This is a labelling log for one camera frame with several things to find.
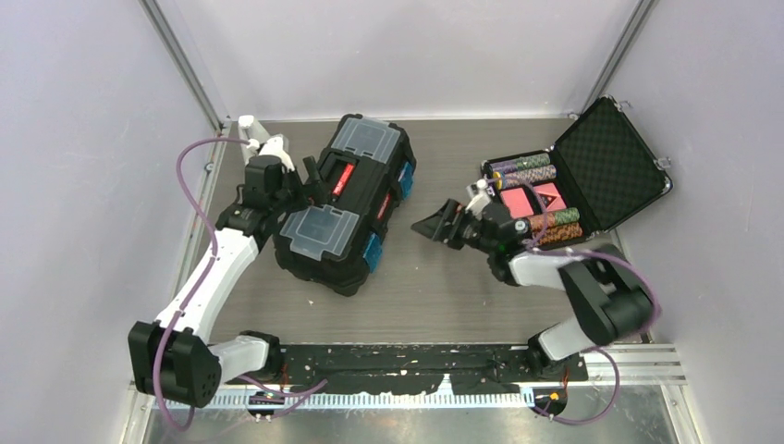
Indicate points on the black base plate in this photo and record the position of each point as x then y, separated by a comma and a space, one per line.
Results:
413, 369

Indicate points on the poker chip row orange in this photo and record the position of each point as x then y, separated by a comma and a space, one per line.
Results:
559, 233

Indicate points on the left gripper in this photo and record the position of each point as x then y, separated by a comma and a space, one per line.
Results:
316, 193

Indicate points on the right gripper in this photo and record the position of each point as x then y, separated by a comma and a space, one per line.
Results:
434, 226

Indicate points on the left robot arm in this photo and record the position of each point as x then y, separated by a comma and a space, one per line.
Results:
173, 357

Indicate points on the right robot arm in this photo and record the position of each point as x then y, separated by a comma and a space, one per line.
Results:
609, 301

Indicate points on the poker chip row top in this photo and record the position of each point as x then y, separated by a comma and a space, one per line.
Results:
521, 163

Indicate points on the black plastic toolbox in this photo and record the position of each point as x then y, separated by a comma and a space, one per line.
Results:
368, 167

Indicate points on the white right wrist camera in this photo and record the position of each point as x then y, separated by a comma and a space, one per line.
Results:
480, 196

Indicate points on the poker chip row green red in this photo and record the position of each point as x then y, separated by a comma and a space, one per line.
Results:
553, 219

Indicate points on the pink card deck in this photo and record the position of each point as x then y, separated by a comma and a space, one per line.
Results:
517, 202

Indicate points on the black aluminium poker chip case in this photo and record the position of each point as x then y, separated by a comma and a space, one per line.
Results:
604, 169

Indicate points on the white metronome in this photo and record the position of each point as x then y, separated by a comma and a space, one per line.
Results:
250, 128

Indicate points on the red card deck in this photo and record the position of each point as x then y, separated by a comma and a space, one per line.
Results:
551, 196

